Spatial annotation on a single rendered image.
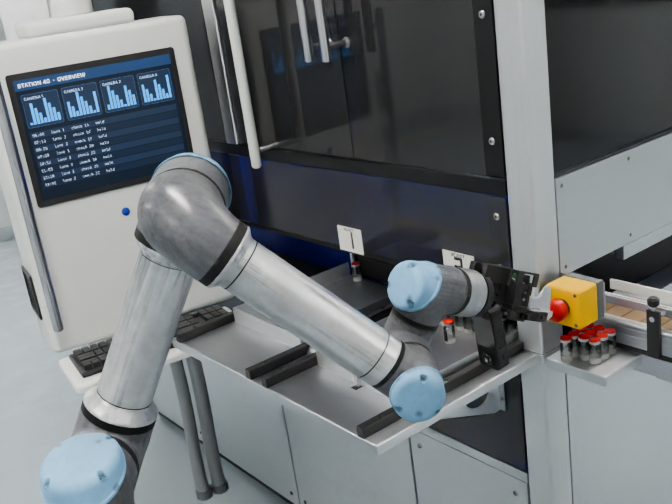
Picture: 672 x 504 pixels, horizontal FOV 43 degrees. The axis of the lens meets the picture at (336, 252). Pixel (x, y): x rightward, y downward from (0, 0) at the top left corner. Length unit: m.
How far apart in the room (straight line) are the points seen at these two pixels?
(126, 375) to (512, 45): 0.81
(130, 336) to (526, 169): 0.72
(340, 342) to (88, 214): 1.14
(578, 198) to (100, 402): 0.91
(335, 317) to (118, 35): 1.19
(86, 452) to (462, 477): 0.96
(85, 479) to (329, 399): 0.51
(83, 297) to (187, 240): 1.14
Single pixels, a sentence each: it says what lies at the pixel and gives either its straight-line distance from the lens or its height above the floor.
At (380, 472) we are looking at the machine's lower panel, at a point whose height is 0.40.
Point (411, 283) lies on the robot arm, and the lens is 1.23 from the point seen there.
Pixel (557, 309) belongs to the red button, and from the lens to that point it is 1.52.
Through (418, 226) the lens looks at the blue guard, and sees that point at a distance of 1.75.
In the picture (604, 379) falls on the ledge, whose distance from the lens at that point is 1.56.
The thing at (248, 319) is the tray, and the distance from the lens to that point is 1.90.
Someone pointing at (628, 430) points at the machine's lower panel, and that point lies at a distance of 1.96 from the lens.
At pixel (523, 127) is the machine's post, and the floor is 1.31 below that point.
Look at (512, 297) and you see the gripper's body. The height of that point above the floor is 1.08.
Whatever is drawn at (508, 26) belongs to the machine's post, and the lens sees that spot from 1.49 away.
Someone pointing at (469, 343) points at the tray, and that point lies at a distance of 1.70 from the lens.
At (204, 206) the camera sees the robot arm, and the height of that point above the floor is 1.35.
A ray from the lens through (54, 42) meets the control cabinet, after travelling 2.10.
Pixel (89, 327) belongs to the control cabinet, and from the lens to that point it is 2.22.
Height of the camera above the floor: 1.61
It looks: 18 degrees down
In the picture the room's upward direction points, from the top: 8 degrees counter-clockwise
